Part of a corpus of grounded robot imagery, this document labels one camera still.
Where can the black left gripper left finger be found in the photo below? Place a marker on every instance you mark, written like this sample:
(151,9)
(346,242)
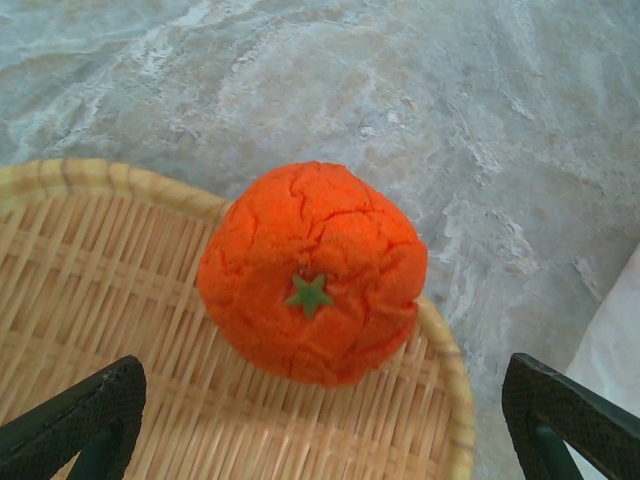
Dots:
(115,395)

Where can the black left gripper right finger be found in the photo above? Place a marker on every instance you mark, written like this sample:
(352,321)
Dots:
(550,400)

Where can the translucent printed plastic bag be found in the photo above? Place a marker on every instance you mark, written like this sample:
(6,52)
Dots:
(615,340)

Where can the woven bamboo tray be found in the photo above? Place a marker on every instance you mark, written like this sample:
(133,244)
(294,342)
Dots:
(100,280)

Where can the wrinkled orange mandarin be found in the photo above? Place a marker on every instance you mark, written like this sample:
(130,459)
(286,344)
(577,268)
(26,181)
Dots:
(320,260)

